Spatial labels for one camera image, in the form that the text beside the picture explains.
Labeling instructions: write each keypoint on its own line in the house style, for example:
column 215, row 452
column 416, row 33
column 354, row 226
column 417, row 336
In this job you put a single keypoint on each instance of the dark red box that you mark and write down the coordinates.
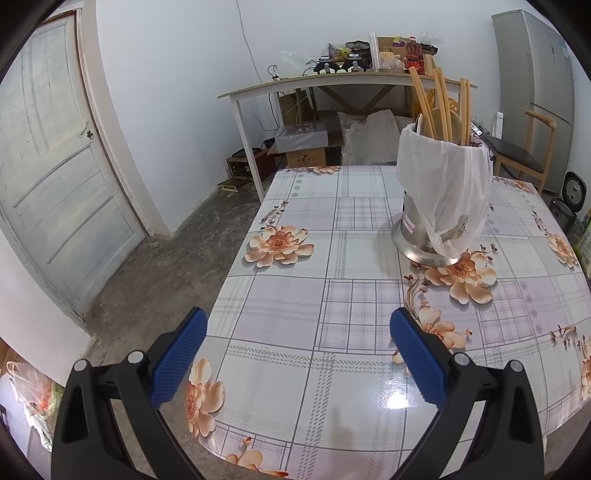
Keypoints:
column 261, row 161

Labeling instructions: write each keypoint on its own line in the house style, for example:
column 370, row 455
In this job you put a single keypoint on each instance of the utensil holder with white bag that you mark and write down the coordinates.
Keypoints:
column 443, row 180

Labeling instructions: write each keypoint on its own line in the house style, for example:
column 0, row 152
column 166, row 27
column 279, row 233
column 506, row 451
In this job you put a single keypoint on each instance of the wooden chair dark cushion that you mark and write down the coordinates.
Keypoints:
column 517, row 154

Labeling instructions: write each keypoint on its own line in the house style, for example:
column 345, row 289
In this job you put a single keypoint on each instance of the black rice cooker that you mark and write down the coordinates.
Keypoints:
column 570, row 198

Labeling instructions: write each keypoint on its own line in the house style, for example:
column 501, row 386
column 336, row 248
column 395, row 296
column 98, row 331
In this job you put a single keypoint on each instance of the plastic bag of groceries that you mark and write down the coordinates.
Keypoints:
column 37, row 406

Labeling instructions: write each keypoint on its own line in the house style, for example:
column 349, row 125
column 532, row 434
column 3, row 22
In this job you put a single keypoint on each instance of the clear plastic roll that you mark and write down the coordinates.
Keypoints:
column 374, row 50

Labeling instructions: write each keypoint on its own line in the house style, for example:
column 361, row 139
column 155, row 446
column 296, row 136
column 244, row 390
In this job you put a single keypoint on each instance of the small brown cardboard box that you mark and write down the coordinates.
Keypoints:
column 390, row 45

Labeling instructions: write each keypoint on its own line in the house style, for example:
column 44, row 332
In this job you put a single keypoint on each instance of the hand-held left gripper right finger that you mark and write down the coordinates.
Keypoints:
column 420, row 360

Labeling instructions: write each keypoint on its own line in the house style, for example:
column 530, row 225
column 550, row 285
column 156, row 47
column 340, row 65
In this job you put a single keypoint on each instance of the yellow plastic bag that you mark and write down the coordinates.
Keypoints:
column 430, row 99

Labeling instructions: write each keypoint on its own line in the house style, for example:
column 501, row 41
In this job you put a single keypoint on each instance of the red oil bottle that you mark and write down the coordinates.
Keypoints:
column 414, row 55

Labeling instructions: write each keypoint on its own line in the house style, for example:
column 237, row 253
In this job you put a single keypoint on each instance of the floral plastic tablecloth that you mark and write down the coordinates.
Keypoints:
column 323, row 300

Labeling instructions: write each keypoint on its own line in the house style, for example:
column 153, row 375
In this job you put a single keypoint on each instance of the cream plastic spoon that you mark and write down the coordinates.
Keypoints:
column 456, row 127

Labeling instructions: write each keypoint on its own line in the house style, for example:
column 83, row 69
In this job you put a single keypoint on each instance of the white woven sack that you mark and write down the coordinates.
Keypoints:
column 369, row 138

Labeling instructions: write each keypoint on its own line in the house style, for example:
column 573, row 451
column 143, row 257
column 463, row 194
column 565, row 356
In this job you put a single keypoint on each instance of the white door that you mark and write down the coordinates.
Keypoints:
column 60, row 161

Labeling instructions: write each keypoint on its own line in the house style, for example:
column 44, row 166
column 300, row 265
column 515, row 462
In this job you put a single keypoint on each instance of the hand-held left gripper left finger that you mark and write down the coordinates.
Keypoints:
column 178, row 360

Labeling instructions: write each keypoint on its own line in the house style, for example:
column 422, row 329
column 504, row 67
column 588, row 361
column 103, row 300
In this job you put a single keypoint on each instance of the silver refrigerator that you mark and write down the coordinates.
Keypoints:
column 535, row 69

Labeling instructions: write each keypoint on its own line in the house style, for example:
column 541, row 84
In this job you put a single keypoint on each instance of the small white upright panel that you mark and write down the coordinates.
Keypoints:
column 498, row 124

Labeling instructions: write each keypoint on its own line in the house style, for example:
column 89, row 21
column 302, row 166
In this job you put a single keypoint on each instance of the white green rice bag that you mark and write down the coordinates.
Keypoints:
column 585, row 249

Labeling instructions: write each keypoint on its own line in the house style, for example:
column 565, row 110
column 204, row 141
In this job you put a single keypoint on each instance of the white-legged wooden desk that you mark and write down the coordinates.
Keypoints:
column 249, row 147

